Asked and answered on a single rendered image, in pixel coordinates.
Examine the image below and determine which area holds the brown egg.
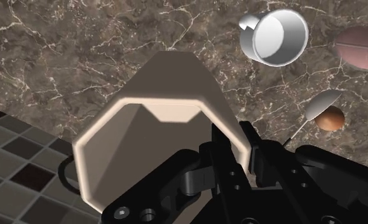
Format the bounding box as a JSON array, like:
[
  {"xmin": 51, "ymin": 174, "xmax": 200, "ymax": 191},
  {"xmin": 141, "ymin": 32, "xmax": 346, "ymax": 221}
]
[{"xmin": 314, "ymin": 106, "xmax": 346, "ymax": 132}]

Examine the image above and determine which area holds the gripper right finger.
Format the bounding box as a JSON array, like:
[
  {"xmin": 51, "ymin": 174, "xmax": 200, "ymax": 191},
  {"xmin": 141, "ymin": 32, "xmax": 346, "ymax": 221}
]
[{"xmin": 239, "ymin": 120, "xmax": 368, "ymax": 224}]

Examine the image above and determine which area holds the beige octagonal cup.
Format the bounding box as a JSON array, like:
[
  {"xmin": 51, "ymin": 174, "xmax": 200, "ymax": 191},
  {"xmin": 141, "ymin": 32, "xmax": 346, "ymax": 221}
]
[{"xmin": 58, "ymin": 50, "xmax": 252, "ymax": 224}]

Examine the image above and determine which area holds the pink oval ball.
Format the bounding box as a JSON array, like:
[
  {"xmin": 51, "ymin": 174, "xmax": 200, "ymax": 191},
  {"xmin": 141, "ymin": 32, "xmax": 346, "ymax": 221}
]
[{"xmin": 334, "ymin": 25, "xmax": 368, "ymax": 71}]

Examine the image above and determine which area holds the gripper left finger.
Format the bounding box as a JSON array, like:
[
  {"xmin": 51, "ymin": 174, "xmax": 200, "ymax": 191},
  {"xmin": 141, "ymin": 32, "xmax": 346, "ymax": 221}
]
[{"xmin": 101, "ymin": 122, "xmax": 266, "ymax": 224}]

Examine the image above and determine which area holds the silver spoon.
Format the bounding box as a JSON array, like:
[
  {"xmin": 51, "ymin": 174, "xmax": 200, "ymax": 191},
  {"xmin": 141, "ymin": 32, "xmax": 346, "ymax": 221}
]
[{"xmin": 282, "ymin": 90, "xmax": 343, "ymax": 146}]

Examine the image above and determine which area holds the white mug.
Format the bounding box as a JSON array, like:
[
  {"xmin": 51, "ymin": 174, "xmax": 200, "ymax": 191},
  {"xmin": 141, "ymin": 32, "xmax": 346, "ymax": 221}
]
[{"xmin": 238, "ymin": 8, "xmax": 310, "ymax": 67}]

